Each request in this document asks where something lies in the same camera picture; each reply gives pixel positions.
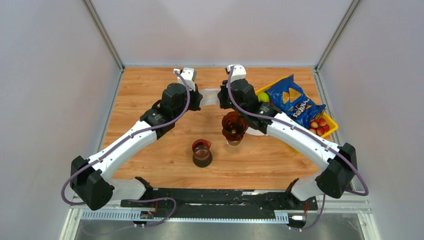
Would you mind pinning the green lime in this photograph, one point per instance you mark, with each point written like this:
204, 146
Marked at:
263, 97

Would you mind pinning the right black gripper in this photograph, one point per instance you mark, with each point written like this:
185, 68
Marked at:
222, 94

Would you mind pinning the red strawberries cluster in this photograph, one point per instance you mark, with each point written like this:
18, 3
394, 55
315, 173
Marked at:
319, 126

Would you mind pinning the clear glass server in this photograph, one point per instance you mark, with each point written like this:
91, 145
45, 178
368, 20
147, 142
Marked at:
234, 142

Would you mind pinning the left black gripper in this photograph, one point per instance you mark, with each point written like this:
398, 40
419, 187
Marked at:
197, 97

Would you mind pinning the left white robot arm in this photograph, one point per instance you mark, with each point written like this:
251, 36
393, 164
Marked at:
91, 178

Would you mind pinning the blue chips bag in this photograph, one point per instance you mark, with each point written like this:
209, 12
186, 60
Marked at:
293, 101

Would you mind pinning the amber coffee dripper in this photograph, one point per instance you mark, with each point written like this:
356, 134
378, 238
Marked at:
233, 126

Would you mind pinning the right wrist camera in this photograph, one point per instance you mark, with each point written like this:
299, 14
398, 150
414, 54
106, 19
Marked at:
236, 72

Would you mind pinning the yellow plastic tray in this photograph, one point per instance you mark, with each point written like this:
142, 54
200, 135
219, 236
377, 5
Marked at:
331, 122

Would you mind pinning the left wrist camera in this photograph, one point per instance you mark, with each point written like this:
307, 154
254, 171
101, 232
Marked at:
189, 75

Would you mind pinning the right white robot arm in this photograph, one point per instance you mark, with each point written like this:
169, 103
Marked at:
337, 164

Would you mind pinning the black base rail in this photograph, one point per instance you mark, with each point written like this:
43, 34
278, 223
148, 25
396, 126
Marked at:
220, 203

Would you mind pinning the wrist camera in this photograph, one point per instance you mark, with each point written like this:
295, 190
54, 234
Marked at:
189, 75
236, 72

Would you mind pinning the brown glass carafe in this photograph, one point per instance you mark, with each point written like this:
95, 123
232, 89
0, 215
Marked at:
201, 153

